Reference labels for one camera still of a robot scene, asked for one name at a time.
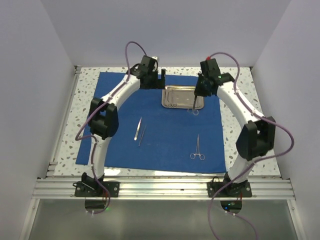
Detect broad steel tweezers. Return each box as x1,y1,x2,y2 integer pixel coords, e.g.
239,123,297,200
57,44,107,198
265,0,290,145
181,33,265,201
134,117,142,141

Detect steel hemostat forceps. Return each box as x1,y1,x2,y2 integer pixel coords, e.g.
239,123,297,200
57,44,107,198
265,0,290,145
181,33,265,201
190,135,205,161

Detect blue surgical drape cloth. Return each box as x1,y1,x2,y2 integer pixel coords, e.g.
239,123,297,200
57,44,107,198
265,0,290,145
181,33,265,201
75,71,227,174

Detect fine steel tweezers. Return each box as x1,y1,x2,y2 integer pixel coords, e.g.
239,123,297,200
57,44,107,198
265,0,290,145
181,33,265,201
138,125,147,147

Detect steel scissors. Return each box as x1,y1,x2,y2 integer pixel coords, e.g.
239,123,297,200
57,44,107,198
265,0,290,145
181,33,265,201
187,108,199,116

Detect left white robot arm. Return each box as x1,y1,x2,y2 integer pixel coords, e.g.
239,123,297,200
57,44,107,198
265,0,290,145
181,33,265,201
81,55,166,197

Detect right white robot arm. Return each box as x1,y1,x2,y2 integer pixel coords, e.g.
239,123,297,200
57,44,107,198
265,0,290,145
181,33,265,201
194,58,275,197

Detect stainless steel instrument tray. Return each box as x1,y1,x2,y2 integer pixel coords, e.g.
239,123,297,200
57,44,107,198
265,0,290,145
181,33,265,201
161,85,196,109

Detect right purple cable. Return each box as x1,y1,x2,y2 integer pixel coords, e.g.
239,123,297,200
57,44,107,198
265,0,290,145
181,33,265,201
206,51,295,240

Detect purple cable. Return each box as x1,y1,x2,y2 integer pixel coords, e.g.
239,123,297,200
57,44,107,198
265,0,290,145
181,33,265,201
206,51,295,240
74,41,148,215

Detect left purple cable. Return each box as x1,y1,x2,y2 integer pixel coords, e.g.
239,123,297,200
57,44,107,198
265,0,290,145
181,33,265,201
74,41,148,215

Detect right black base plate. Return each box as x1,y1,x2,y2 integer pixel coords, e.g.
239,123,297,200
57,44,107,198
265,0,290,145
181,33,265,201
206,180,253,198

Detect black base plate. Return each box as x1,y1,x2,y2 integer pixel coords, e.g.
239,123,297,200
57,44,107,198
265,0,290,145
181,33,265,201
72,181,120,198
206,180,253,198

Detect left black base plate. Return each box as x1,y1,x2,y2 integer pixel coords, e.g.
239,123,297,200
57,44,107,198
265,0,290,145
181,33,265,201
72,181,120,198

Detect aluminium mounting rail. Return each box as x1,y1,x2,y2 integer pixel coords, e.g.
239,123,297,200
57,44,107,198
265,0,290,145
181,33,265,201
31,175,296,200

